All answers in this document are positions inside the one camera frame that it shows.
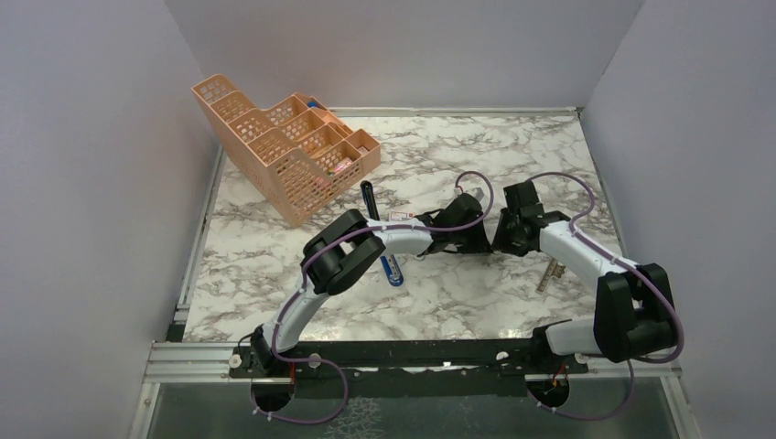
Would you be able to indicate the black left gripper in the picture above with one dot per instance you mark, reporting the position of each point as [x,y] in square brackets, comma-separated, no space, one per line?
[479,243]

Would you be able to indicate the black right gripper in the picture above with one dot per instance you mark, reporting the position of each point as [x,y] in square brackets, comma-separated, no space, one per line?
[500,243]

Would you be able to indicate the red white staple box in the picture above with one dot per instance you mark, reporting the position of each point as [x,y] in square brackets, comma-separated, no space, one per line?
[401,216]

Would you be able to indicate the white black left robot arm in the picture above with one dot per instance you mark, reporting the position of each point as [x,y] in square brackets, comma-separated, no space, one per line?
[338,257]

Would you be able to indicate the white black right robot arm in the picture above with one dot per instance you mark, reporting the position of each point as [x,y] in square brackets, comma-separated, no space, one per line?
[634,315]

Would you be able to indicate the colourful item in organizer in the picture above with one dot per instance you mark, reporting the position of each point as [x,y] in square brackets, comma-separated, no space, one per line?
[340,166]

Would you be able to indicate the peach plastic desk organizer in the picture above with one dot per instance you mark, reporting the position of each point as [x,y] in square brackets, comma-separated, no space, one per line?
[286,151]

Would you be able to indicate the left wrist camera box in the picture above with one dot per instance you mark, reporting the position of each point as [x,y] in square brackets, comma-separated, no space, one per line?
[477,193]

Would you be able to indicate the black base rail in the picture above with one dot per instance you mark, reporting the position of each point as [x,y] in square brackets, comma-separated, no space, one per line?
[510,355]

